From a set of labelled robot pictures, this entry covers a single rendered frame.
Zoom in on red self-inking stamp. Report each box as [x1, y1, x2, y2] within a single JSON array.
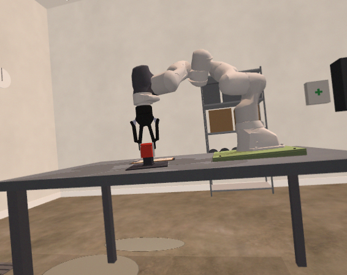
[[140, 143, 155, 166]]

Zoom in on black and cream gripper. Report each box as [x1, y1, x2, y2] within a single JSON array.
[[130, 105, 159, 157]]

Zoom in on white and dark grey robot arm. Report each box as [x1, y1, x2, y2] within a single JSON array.
[[132, 49, 285, 152]]

